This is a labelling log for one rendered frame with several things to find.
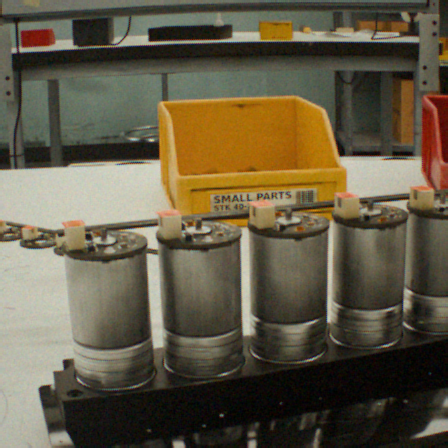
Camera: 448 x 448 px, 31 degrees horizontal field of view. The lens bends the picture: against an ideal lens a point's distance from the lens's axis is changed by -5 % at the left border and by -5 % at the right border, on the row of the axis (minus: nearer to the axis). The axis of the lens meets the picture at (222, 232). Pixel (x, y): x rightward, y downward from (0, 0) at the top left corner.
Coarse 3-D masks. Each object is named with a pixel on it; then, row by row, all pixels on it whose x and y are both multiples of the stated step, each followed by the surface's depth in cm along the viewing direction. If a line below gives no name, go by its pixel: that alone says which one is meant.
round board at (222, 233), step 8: (184, 224) 25; (208, 224) 25; (216, 224) 25; (224, 224) 25; (232, 224) 25; (216, 232) 24; (224, 232) 25; (232, 232) 25; (240, 232) 24; (160, 240) 24; (168, 240) 24; (176, 240) 24; (184, 240) 24; (192, 240) 24; (200, 240) 24; (216, 240) 24; (224, 240) 24; (232, 240) 24
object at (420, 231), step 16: (416, 224) 27; (432, 224) 26; (416, 240) 27; (432, 240) 26; (416, 256) 27; (432, 256) 26; (416, 272) 27; (432, 272) 27; (416, 288) 27; (432, 288) 27; (416, 304) 27; (432, 304) 27; (416, 320) 27; (432, 320) 27
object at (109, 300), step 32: (64, 256) 24; (128, 256) 23; (96, 288) 23; (128, 288) 23; (96, 320) 23; (128, 320) 23; (96, 352) 24; (128, 352) 24; (96, 384) 24; (128, 384) 24
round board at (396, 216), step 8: (360, 208) 27; (376, 208) 27; (384, 208) 27; (392, 208) 26; (400, 208) 27; (336, 216) 26; (360, 216) 25; (368, 216) 25; (376, 216) 26; (384, 216) 26; (392, 216) 26; (400, 216) 26; (408, 216) 26; (344, 224) 26; (352, 224) 25; (360, 224) 25; (368, 224) 25; (376, 224) 25; (384, 224) 25; (392, 224) 25
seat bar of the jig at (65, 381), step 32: (160, 352) 26; (352, 352) 26; (384, 352) 26; (416, 352) 26; (64, 384) 24; (160, 384) 24; (192, 384) 24; (224, 384) 25; (256, 384) 25; (288, 384) 25; (320, 384) 26; (64, 416) 23; (96, 416) 24; (128, 416) 24; (160, 416) 24
